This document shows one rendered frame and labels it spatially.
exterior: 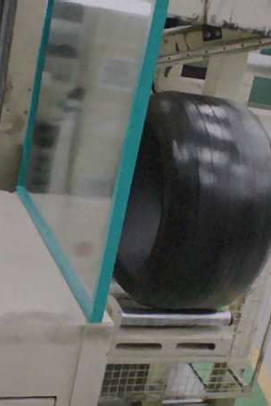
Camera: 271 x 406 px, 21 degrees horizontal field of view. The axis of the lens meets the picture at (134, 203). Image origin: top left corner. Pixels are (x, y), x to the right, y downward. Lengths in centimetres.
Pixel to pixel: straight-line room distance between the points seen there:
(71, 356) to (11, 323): 11
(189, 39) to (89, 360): 133
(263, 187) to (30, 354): 89
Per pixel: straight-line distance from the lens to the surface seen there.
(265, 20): 215
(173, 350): 195
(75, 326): 103
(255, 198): 175
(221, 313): 200
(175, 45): 219
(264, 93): 1133
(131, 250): 216
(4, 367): 104
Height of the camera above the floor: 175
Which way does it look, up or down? 18 degrees down
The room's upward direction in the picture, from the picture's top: 12 degrees clockwise
